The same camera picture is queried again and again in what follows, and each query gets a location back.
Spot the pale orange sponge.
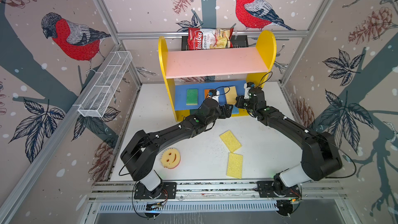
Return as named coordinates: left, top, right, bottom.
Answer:
left=224, top=86, right=237, bottom=105

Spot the light green scrub sponge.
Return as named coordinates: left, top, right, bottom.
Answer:
left=186, top=89, right=198, bottom=106

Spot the yellow sponge front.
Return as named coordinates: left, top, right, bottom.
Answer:
left=227, top=153, right=243, bottom=179

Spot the light blue sponge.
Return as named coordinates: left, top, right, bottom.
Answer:
left=232, top=106, right=239, bottom=115

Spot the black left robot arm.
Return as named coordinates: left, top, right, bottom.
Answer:
left=120, top=98, right=233, bottom=197

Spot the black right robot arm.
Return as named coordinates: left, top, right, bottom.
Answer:
left=235, top=82, right=343, bottom=197

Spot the yellow shelf unit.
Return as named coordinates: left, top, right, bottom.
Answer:
left=158, top=30, right=277, bottom=121

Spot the yellow smiley face sponge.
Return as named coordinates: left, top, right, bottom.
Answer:
left=160, top=148, right=181, bottom=169

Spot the red cassava chips bag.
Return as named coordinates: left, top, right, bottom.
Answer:
left=188, top=28, right=234, bottom=50

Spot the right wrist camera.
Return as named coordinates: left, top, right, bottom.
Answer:
left=244, top=82, right=255, bottom=99

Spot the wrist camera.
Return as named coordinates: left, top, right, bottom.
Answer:
left=244, top=82, right=255, bottom=99
left=207, top=89, right=220, bottom=103

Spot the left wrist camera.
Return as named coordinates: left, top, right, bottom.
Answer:
left=207, top=89, right=220, bottom=103

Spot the black wire basket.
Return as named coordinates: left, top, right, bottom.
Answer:
left=181, top=35, right=249, bottom=51

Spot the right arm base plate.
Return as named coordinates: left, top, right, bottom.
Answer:
left=256, top=180, right=302, bottom=199

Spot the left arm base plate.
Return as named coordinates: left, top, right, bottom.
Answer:
left=133, top=182, right=177, bottom=200

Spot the white mesh wall basket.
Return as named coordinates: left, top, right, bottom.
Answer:
left=78, top=51, right=132, bottom=118

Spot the aluminium front rail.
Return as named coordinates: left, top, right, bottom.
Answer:
left=88, top=179, right=348, bottom=202

